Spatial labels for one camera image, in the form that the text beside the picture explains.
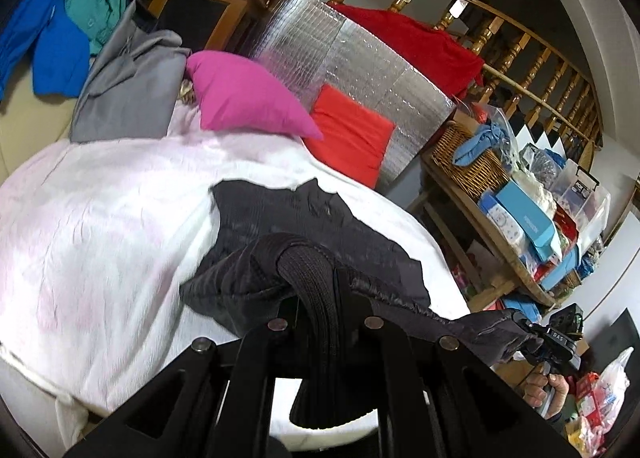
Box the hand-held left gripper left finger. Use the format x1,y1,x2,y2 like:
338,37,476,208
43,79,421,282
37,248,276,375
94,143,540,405
62,315,302,458

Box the grey garment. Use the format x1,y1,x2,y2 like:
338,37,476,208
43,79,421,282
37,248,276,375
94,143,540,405
70,3,193,143

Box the red cloth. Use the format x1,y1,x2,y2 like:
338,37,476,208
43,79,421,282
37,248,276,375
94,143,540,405
327,3,486,98

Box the white blanket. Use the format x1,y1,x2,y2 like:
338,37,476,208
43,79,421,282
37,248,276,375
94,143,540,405
0,98,471,449

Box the red pillow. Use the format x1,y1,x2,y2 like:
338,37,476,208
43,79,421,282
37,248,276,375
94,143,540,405
303,84,397,189

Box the black quilted jacket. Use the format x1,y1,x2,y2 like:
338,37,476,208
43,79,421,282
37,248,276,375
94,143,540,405
179,178,543,431

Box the wooden railing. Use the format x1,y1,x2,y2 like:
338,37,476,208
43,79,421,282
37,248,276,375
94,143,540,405
260,0,606,159

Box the wooden cabinet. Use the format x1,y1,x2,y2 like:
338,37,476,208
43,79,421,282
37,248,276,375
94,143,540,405
137,0,268,54

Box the white printed box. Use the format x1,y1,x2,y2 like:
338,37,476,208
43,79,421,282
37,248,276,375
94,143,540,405
477,198,531,259

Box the beige sofa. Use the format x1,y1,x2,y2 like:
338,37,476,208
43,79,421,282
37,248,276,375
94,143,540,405
0,83,76,184

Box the white plastic bag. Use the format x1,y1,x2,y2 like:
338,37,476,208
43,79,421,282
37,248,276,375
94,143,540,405
590,348,633,439

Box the wicker basket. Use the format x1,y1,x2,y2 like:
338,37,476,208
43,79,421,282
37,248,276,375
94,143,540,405
431,120,511,201

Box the wooden side table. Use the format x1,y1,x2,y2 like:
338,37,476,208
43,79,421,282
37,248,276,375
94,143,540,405
405,153,583,309

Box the black panel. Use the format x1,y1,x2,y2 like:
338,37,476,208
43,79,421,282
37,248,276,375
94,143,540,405
595,308,640,374

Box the blue jacket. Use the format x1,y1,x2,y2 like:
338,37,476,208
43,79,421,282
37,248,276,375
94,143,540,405
0,0,93,101

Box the pink pillow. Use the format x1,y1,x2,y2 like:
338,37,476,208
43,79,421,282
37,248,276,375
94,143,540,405
185,50,325,141

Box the blue cloth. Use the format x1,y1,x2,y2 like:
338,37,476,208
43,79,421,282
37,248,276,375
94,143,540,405
452,122,512,168

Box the silver foil insulation panel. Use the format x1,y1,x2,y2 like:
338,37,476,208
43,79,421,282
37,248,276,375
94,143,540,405
235,0,458,189

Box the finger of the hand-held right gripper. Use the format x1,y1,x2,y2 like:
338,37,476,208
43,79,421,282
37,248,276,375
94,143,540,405
520,338,547,367
511,310,547,340

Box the person's right hand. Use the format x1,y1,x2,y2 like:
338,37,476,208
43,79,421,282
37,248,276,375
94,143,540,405
523,372,569,420

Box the white bundle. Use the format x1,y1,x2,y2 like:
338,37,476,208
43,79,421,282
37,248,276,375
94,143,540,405
520,173,558,219

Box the clear plastic storage bin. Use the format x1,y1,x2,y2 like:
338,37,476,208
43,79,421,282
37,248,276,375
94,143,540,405
555,158,612,244

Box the blue cardboard box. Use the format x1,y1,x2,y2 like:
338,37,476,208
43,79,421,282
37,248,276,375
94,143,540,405
492,181,562,259

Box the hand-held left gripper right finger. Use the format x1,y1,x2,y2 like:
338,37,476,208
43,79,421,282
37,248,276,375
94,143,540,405
334,267,581,458

